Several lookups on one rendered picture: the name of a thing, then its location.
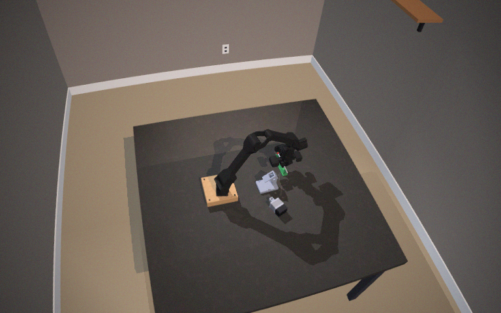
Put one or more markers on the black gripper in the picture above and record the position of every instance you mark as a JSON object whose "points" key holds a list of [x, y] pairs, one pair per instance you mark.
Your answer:
{"points": [[285, 160]]}

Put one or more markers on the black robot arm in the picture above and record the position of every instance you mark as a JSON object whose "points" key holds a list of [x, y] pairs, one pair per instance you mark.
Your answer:
{"points": [[251, 145]]}

